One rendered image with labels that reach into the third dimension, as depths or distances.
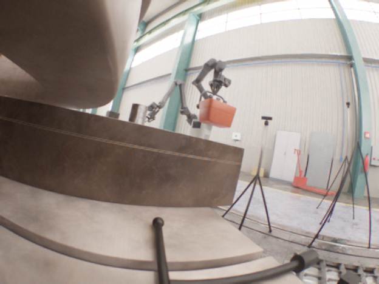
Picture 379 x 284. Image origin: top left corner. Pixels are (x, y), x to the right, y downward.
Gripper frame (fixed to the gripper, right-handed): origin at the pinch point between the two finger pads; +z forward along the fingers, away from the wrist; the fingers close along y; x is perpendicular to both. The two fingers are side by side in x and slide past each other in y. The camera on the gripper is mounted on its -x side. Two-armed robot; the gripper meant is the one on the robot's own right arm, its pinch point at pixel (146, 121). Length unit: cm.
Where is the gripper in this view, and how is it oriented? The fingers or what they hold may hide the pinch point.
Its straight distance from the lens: 174.9
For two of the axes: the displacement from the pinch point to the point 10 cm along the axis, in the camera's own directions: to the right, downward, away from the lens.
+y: 6.6, 1.0, -7.5
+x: 5.4, 6.3, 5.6
